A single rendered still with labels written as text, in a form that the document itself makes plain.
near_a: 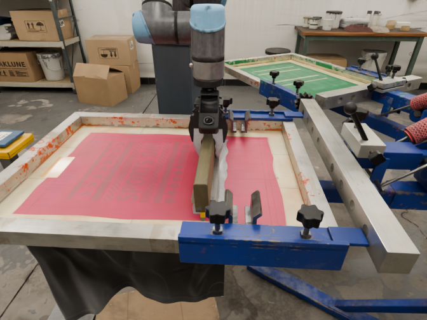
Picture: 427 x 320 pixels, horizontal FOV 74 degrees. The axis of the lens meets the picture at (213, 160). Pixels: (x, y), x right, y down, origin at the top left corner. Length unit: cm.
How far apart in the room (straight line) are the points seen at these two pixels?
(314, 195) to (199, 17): 45
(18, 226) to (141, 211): 24
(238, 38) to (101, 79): 200
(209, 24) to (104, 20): 424
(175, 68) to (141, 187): 66
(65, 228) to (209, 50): 46
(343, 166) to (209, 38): 41
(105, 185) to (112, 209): 10
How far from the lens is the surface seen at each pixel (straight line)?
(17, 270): 207
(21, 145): 112
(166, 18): 76
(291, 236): 55
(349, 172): 69
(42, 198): 80
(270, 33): 453
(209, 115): 65
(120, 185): 77
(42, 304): 184
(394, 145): 86
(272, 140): 95
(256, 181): 75
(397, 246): 55
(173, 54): 125
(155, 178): 77
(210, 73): 66
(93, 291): 90
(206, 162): 64
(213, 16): 65
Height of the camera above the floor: 139
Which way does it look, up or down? 32 degrees down
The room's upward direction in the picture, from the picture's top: straight up
